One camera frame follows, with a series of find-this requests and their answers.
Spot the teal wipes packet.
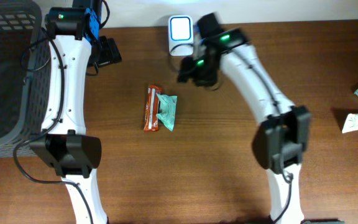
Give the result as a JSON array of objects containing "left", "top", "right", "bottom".
[{"left": 157, "top": 93, "right": 178, "bottom": 131}]

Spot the red snack packet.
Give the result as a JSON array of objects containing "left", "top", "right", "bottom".
[{"left": 144, "top": 84, "right": 162, "bottom": 132}]

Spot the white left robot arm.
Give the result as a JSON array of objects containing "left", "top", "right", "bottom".
[{"left": 29, "top": 1, "right": 122, "bottom": 223}]

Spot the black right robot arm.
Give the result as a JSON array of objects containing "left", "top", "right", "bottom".
[{"left": 177, "top": 13, "right": 311, "bottom": 223}]

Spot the white barcode scanner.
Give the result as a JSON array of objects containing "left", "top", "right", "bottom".
[{"left": 168, "top": 15, "right": 194, "bottom": 57}]

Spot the dark grey plastic basket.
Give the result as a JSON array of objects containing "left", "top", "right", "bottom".
[{"left": 0, "top": 1, "right": 50, "bottom": 158}]

